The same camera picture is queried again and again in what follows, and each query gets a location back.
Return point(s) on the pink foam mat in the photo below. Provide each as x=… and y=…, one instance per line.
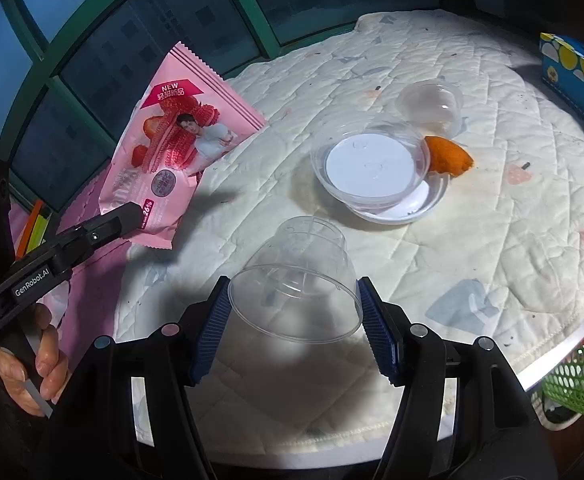
x=79, y=282

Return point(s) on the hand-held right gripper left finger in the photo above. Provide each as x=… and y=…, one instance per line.
x=212, y=325

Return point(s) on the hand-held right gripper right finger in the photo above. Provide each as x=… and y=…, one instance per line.
x=379, y=330

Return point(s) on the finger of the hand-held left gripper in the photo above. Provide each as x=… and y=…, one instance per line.
x=102, y=227

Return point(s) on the orange peel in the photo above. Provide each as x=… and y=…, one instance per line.
x=447, y=157

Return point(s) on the small clear plastic cup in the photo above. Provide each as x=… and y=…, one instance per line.
x=429, y=102

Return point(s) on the orange marker pen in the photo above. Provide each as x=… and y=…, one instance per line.
x=26, y=232

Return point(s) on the green window frame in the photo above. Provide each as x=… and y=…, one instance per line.
x=62, y=67

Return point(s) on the person's left hand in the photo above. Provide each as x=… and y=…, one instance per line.
x=47, y=360

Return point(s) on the blue dotted cardboard box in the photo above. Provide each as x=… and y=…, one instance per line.
x=577, y=75

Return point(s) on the pink snack wrapper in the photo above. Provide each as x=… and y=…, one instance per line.
x=172, y=135

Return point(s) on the round clear lidded container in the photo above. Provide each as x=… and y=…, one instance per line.
x=372, y=170

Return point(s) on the white quilted blanket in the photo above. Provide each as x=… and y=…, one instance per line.
x=497, y=220

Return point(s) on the large clear plastic cup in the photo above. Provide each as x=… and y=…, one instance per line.
x=297, y=260

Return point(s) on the yellow marker pen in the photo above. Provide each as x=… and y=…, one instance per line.
x=39, y=230

